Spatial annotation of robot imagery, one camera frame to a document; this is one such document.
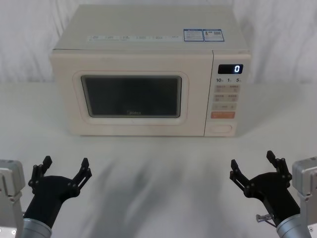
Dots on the white table cloth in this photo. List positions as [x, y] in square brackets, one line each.
[153, 178]

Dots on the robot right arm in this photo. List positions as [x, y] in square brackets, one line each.
[305, 178]

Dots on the white curtain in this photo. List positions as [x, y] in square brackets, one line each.
[29, 37]

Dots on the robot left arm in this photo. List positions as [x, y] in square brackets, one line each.
[10, 198]

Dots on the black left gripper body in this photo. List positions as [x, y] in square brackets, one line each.
[50, 193]

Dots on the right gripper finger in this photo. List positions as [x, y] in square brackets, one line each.
[281, 168]
[239, 177]

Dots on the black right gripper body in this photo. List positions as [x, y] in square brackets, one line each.
[270, 193]

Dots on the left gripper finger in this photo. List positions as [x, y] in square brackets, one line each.
[83, 174]
[39, 169]

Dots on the cream microwave oven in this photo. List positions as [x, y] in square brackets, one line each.
[138, 62]

